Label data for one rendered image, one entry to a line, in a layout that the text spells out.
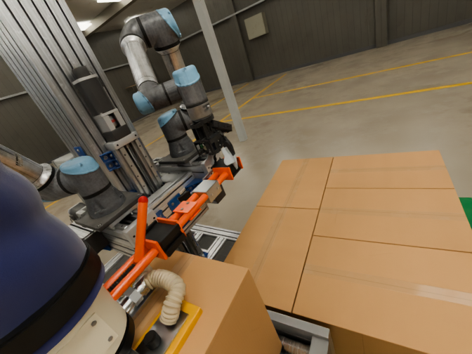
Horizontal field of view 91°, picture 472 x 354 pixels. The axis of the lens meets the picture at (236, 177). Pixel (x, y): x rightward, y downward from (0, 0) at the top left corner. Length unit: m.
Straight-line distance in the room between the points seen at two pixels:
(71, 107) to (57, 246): 0.88
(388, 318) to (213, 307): 0.61
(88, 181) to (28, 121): 10.41
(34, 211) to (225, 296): 0.42
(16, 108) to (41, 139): 1.20
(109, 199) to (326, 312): 0.93
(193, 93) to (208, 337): 0.62
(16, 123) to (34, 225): 10.91
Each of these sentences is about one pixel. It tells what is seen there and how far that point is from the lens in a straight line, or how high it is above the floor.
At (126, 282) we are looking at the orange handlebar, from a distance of 0.60.
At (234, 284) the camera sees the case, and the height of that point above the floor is 0.95.
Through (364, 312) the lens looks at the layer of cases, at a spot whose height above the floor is 0.54.
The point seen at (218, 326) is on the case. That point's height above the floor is 0.95.
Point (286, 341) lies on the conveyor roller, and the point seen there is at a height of 0.55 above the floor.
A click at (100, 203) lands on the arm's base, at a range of 1.06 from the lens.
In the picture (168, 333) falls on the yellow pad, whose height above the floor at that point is 0.97.
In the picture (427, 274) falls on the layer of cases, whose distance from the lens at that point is 1.13.
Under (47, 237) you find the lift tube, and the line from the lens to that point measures 0.45.
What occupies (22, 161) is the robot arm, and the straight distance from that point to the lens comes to 1.07.
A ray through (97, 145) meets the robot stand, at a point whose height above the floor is 1.26.
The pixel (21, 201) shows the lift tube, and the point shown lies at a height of 1.35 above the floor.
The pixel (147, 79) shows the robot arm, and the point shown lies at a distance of 0.89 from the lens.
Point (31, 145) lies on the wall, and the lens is 11.34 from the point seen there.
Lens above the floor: 1.43
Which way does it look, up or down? 27 degrees down
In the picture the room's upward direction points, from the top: 20 degrees counter-clockwise
